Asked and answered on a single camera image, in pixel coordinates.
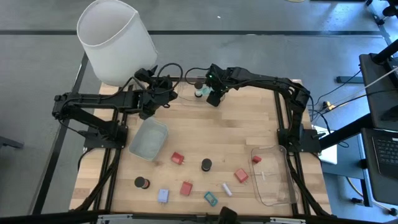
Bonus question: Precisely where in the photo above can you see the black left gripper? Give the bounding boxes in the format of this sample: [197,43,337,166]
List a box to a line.
[138,80,178,121]

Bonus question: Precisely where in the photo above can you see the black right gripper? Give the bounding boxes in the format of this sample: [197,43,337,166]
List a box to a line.
[204,63,233,108]

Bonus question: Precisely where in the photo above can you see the white sand hourglass black caps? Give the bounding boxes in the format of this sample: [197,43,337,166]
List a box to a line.
[193,81,204,98]

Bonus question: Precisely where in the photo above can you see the black cylinder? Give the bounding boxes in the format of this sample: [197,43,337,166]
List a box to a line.
[200,157,213,172]

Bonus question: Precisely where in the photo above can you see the red sand hourglass black caps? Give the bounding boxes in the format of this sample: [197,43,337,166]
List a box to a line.
[134,176,151,190]

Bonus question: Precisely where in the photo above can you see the lavender blue charger block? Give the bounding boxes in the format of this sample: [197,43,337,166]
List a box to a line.
[157,188,170,205]

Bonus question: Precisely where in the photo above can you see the white cylinder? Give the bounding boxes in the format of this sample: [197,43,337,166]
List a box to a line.
[221,182,233,198]

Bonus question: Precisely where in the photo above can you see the grey plastic bin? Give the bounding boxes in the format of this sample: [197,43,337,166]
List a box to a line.
[127,116,170,162]

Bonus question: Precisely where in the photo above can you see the white plastic bucket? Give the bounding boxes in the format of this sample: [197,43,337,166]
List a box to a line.
[76,0,159,88]

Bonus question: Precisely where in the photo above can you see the white box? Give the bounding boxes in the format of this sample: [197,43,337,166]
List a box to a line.
[312,125,339,166]

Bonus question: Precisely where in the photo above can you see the black diagonal stand pole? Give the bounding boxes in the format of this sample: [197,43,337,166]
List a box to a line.
[318,112,374,151]

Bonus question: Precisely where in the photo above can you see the black floor stand foot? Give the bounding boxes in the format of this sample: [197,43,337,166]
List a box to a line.
[0,135,25,150]

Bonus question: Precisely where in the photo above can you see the black side desk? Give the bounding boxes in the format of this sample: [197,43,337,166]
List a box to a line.
[358,52,398,131]

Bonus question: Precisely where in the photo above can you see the black laptop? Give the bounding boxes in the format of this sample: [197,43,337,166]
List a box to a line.
[360,126,398,207]

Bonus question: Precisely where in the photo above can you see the black tripod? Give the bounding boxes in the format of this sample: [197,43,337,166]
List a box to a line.
[365,0,398,27]

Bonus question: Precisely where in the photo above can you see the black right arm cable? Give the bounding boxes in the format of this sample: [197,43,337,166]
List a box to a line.
[184,67,212,85]

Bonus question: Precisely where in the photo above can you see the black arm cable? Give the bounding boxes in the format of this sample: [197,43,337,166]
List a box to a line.
[184,67,212,85]
[154,62,185,94]

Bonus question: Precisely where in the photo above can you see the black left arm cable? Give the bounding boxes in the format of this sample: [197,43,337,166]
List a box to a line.
[154,62,185,94]

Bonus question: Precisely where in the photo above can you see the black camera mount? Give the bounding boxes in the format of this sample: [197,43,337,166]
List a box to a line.
[217,206,238,224]

